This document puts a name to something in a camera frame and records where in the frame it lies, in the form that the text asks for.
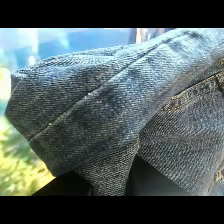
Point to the dark blue jeans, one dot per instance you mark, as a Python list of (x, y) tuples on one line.
[(116, 100)]

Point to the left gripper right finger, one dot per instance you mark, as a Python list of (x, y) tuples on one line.
[(146, 181)]

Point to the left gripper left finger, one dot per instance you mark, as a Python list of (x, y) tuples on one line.
[(68, 186)]

